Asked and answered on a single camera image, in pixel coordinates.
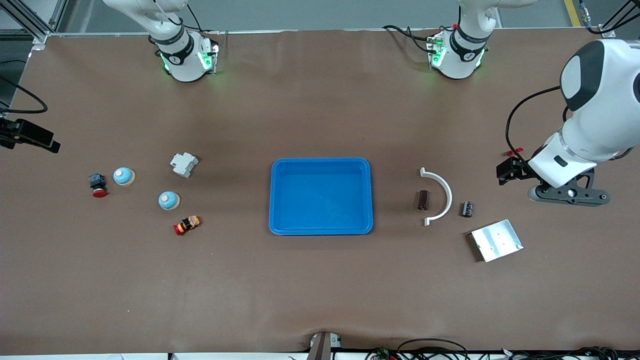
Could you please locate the red yellow emergency stop button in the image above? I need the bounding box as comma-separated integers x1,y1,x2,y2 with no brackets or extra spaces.
173,215,202,237

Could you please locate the square aluminium plate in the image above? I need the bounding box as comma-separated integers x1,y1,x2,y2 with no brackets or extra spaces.
470,219,524,263

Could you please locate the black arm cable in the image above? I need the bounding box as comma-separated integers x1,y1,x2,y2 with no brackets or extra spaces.
0,75,49,114
505,85,563,171

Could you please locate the white curved bracket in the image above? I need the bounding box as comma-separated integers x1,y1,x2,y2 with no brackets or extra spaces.
419,167,454,227

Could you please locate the aluminium frame profile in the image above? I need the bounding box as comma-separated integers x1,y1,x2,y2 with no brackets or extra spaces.
0,0,51,48
599,0,640,39

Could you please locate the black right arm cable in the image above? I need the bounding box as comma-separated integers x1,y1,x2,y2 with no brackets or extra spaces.
0,75,49,114

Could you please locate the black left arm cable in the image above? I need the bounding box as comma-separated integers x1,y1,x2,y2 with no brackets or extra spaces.
505,85,563,171

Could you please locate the brown table mat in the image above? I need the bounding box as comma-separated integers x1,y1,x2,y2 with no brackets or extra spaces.
0,27,640,357

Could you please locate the black cable bundle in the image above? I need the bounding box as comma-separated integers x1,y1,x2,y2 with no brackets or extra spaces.
500,346,621,360
365,338,471,360

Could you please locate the metal mounting post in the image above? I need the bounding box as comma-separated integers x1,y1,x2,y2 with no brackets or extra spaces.
308,332,332,360

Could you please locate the white circuit breaker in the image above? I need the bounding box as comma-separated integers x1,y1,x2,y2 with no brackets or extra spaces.
169,152,199,179

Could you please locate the black base cable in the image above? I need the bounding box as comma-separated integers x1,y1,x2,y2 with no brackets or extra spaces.
382,25,433,53

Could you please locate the blue plastic tray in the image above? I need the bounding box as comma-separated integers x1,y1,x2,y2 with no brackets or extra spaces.
268,157,374,236

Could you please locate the red mushroom push button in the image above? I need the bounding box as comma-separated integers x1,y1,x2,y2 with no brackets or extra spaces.
88,173,108,199

